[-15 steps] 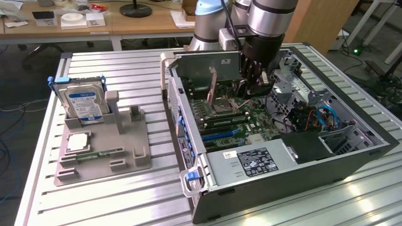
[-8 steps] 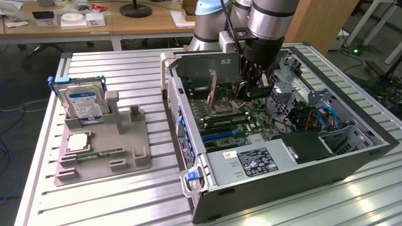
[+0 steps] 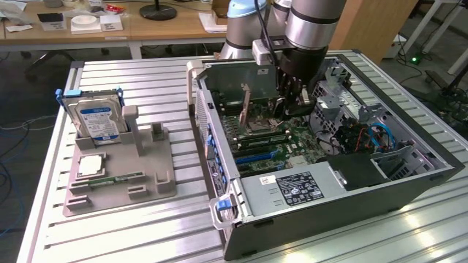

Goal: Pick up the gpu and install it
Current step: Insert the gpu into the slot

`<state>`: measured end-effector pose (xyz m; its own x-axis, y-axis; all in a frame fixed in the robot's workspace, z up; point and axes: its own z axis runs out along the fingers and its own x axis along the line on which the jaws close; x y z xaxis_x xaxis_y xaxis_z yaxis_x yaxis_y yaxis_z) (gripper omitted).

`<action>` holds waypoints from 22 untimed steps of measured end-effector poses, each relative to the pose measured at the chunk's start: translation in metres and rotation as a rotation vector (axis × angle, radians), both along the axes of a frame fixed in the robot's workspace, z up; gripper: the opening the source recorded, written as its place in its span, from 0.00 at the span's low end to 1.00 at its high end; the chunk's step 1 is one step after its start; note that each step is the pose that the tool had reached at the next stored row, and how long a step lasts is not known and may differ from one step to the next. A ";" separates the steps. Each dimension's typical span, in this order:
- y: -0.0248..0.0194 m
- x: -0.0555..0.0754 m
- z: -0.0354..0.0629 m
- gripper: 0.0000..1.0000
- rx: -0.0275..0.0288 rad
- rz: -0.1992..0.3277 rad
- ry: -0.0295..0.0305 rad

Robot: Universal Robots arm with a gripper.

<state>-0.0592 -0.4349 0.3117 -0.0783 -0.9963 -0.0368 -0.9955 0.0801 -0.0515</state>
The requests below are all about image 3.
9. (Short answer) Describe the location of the wooden desk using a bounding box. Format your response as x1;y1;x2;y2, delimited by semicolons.
0;0;330;60

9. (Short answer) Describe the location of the black round lamp base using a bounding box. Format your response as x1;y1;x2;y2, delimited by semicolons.
139;0;179;21

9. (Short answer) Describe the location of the white block with round bowl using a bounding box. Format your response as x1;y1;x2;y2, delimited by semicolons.
70;15;103;35

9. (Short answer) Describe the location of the metal disk bay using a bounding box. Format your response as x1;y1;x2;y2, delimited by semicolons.
311;81;385;138

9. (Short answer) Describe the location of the hard disk in blue caddy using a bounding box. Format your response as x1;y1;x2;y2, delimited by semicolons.
54;87;127;146

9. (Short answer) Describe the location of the green motherboard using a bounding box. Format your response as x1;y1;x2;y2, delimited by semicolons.
211;92;330;178

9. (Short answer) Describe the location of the blue floor cable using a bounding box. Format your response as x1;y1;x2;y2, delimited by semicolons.
0;128;30;236

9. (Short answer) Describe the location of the plain white box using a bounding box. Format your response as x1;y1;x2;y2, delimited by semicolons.
99;15;122;31

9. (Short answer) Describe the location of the grey parts rack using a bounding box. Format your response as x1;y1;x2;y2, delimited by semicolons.
63;105;179;219

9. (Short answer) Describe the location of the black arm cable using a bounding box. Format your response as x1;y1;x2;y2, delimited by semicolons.
254;0;279;64

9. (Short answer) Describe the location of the small silver heatsink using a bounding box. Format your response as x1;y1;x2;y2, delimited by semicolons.
289;156;313;168

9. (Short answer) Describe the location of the stack of white papers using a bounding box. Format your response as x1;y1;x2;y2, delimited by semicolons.
199;12;230;33

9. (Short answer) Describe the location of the green RAM stick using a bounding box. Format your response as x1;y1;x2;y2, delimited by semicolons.
87;176;130;188

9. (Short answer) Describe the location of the silver CPU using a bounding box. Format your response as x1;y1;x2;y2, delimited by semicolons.
78;156;105;176

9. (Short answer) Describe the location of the blue wire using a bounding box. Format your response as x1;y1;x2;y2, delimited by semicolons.
367;123;398;150

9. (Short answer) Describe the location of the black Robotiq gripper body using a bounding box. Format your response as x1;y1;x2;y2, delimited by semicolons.
277;47;330;86

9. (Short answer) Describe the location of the black and white box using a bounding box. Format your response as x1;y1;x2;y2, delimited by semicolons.
38;13;69;31

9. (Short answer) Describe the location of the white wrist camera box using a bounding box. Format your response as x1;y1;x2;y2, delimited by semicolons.
253;38;289;66

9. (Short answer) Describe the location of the white table frame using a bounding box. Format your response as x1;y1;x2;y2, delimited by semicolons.
402;0;468;75

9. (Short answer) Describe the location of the black office chair base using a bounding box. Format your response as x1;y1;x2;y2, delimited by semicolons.
21;49;111;82

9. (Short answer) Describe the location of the black RAM stick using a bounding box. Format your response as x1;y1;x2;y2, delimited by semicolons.
238;133;290;148

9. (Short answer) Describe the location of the grey power supply unit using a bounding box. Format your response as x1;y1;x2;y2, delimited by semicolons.
239;161;347;217

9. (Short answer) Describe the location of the wooden cabinet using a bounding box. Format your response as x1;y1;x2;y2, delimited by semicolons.
329;0;421;64

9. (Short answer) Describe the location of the brown cardboard box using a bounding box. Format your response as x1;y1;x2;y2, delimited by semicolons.
211;0;231;19

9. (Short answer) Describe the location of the open black PC case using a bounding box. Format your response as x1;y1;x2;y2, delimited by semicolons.
186;53;466;261

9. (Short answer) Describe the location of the CPU socket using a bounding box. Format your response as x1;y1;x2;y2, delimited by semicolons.
249;115;279;135

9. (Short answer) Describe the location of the graphics card with metal bracket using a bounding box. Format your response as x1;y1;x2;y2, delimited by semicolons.
239;83;294;129

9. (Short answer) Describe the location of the blue expansion slot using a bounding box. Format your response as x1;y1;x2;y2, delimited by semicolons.
234;152;279;165

